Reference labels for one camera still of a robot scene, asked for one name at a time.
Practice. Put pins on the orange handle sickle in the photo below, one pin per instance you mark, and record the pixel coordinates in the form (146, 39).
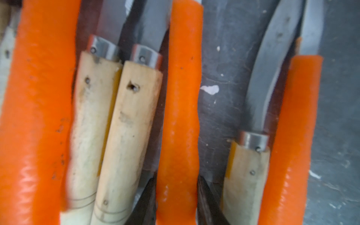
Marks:
(285, 194)
(178, 170)
(36, 113)

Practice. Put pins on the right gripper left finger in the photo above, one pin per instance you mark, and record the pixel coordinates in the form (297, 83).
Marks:
(144, 212)

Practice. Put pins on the wooden handle sickle right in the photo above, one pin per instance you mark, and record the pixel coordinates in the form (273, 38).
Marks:
(248, 162)

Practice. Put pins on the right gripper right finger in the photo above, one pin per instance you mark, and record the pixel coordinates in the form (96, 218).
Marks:
(208, 211)

